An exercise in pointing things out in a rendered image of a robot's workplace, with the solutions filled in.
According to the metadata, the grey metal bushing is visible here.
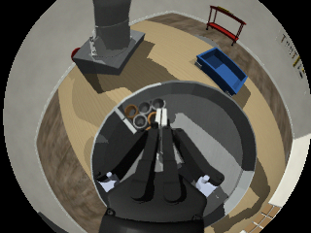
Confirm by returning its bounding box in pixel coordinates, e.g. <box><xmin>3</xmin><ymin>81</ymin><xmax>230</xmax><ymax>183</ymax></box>
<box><xmin>152</xmin><ymin>97</ymin><xmax>166</xmax><ymax>113</ymax></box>
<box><xmin>137</xmin><ymin>101</ymin><xmax>153</xmax><ymax>117</ymax></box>
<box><xmin>133</xmin><ymin>114</ymin><xmax>149</xmax><ymax>129</ymax></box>

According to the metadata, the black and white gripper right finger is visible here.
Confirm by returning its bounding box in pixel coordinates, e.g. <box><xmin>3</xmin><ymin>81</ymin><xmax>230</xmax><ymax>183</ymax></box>
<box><xmin>161</xmin><ymin>109</ymin><xmax>225</xmax><ymax>203</ymax></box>

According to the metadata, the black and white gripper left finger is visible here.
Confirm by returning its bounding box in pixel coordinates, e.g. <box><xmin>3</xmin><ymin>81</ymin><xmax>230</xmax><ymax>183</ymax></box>
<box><xmin>92</xmin><ymin>109</ymin><xmax>161</xmax><ymax>201</ymax></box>

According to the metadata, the blue shallow tray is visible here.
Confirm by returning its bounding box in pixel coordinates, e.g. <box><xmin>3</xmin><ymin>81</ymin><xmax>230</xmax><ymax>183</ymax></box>
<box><xmin>194</xmin><ymin>47</ymin><xmax>248</xmax><ymax>97</ymax></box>

